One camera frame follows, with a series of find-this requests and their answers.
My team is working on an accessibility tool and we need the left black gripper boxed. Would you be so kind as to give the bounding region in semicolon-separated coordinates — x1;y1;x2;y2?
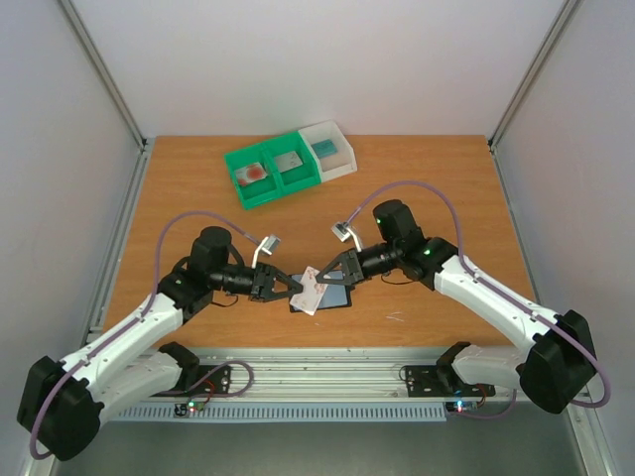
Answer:
211;263;305;302

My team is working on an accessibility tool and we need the cherry blossom card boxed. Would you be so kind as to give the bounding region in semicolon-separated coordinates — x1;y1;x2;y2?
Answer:
290;266;327;315
274;151;303;174

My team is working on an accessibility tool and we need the black leather card holder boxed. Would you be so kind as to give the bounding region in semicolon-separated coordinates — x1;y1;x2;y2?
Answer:
289;274;353;313

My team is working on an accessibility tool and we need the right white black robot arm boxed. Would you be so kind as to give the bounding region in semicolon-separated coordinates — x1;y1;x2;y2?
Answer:
317;199;597;414

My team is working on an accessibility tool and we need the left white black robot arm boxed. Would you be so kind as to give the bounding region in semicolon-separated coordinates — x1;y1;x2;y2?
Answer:
17;226;303;461

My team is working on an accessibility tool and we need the teal card in bin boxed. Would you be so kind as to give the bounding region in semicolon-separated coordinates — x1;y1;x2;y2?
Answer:
311;139;338;160

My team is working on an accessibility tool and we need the green bin middle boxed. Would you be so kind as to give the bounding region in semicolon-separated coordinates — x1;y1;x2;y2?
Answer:
262;132;320;196

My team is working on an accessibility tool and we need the green bin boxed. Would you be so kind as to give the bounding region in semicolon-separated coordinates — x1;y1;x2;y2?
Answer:
262;132;320;196
224;144;282;210

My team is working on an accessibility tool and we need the green bin left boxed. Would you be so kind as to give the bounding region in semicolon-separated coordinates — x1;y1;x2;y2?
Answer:
224;144;282;210

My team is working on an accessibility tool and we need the white bin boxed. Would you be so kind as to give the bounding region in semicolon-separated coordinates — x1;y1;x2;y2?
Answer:
299;120;357;182

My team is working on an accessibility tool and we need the left small circuit board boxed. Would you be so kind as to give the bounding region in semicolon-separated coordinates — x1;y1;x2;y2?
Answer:
173;401;206;417

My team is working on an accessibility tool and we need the small circuit board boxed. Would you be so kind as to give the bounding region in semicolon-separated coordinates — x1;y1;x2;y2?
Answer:
444;400;484;415
173;401;206;417

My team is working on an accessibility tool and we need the right small circuit board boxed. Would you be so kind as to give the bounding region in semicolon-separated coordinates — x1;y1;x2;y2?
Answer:
444;400;484;415

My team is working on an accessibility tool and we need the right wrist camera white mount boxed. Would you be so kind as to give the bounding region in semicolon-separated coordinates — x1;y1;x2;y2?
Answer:
331;221;364;252

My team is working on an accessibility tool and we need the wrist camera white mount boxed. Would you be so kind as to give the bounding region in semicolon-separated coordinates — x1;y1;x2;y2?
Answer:
331;221;364;252
251;234;281;269

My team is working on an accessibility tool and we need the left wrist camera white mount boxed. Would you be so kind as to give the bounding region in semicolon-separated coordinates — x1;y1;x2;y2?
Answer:
251;234;281;269

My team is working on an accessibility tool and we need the aluminium frame rail front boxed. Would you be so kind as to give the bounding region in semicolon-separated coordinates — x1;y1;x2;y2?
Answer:
47;346;591;406

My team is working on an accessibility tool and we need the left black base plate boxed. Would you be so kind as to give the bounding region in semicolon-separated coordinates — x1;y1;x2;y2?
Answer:
158;365;232;397

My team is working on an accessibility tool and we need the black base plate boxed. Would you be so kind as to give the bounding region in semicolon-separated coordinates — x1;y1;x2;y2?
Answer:
158;365;232;397
398;365;496;398

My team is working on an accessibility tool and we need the grey slotted cable duct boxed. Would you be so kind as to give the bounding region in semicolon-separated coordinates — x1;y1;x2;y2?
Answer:
115;402;446;424

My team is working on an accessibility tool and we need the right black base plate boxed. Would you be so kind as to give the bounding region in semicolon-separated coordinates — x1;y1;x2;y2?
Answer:
398;365;496;398

